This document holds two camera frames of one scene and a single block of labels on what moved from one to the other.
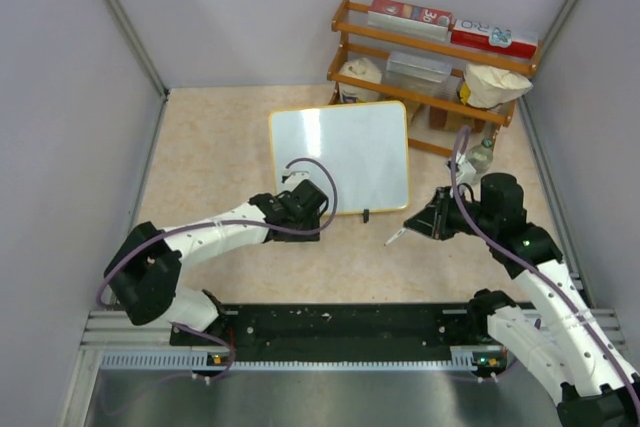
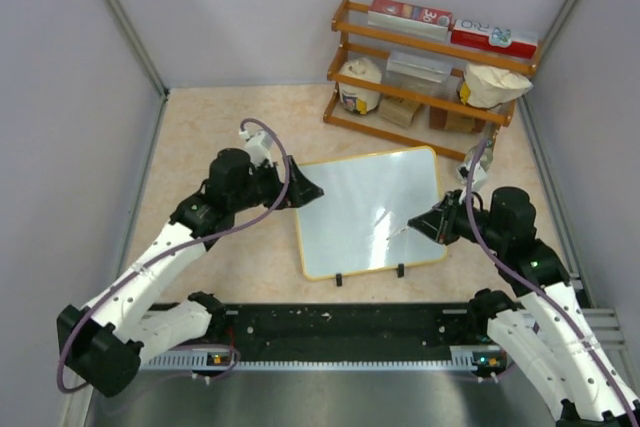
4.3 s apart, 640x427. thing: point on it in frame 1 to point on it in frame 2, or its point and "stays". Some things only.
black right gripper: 433,219 stays
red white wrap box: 492,38 stays
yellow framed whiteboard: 366,144 to 360,223
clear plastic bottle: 480,155 stays
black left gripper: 301,238 to 300,190
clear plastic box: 421,74 stays
